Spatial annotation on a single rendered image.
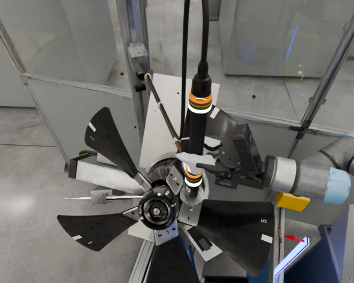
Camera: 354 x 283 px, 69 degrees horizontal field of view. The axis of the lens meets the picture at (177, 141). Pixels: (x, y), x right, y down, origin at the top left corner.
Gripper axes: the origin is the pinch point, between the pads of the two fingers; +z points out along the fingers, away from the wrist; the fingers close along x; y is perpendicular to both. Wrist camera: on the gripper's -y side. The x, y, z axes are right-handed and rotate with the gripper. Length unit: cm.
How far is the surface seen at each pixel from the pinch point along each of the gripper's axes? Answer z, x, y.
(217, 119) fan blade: -5.4, 17.3, 5.9
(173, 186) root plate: 3.6, 3.6, 24.5
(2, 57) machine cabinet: 206, 126, 84
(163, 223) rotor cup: 3.7, -6.9, 29.3
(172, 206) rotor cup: 1.9, -3.7, 23.9
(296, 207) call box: -41, 21, 47
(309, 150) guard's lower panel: -55, 70, 65
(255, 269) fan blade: -25.2, -10.2, 35.4
